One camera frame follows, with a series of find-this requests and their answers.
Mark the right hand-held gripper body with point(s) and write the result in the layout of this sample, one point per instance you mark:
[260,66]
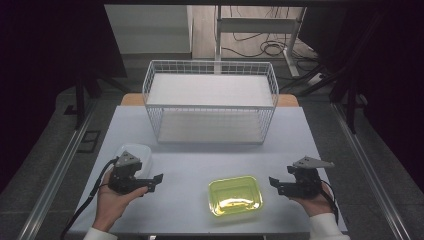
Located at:
[305,180]

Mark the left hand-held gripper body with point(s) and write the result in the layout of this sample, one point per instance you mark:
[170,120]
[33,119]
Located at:
[125,173]

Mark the white plastic container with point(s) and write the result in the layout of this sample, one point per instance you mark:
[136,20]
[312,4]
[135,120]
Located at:
[145,156]

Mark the yellow-green plastic container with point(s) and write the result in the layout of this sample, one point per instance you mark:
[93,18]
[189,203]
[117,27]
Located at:
[235,195]

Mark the person's right hand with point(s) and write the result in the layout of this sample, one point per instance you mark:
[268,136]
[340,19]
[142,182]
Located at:
[313,205]

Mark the person's left hand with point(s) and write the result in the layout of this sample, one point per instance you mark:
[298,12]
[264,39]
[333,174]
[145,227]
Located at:
[111,203]

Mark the wooden table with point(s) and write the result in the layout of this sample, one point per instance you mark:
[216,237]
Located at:
[131,100]

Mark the black metal stand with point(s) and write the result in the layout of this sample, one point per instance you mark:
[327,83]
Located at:
[350,100]
[80,100]

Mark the white power strip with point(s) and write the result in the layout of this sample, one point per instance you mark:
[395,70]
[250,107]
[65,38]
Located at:
[315,79]

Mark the white cabinet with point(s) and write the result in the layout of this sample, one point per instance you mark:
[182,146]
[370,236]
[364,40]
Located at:
[150,30]

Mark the aluminium floor rail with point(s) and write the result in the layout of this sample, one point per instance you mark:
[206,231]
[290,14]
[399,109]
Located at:
[56,173]
[366,173]

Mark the white metal desk frame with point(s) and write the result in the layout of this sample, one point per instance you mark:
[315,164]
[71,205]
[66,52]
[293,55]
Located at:
[256,26]

